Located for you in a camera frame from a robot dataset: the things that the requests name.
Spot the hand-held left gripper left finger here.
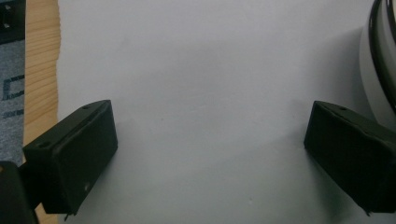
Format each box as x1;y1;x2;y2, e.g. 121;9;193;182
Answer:
21;99;120;216

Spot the light grey table sheet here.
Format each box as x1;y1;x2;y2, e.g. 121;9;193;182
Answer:
56;0;396;224

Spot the white plate with black rim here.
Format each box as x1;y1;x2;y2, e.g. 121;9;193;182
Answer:
359;0;396;132

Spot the black stand with base plate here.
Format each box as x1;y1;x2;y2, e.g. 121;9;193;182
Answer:
0;0;26;45

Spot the wooden table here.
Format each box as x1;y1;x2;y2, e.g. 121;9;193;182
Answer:
22;0;64;224

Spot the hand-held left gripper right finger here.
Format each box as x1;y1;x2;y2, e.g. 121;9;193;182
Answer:
303;100;396;216

